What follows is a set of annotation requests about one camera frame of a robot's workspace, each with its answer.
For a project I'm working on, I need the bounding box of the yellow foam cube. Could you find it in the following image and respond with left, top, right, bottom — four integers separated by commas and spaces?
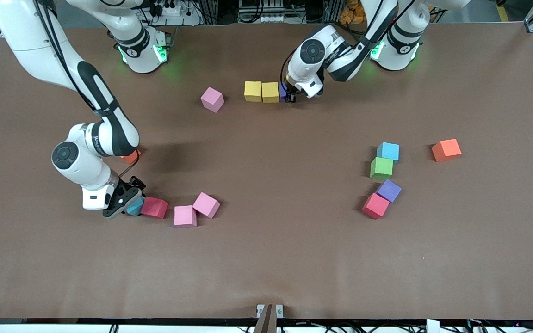
244, 81, 263, 102
262, 82, 280, 103

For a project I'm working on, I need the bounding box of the light blue foam cube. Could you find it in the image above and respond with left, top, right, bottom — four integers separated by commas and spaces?
125, 197, 145, 217
377, 142, 400, 161

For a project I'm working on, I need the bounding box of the red foam cube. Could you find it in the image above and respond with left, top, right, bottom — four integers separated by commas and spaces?
140, 197, 169, 219
362, 192, 390, 220

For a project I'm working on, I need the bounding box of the light pink foam cube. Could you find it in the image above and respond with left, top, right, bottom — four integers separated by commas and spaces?
201, 86, 225, 113
192, 192, 221, 219

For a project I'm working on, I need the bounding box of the bag of oranges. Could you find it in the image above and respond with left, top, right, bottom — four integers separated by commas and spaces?
339, 0, 370, 25

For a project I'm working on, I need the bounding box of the green foam cube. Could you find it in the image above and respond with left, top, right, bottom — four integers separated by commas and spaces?
370, 157, 394, 180

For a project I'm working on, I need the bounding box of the white power strip with plugs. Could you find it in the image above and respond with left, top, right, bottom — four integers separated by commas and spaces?
149, 0, 202, 26

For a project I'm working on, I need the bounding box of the brown table cover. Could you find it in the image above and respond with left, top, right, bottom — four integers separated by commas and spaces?
0, 22, 533, 321

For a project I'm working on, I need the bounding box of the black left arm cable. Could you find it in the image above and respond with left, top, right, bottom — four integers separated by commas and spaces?
279, 49, 297, 86

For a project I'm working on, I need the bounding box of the metal bracket with post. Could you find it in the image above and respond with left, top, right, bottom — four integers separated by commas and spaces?
254, 304, 284, 333

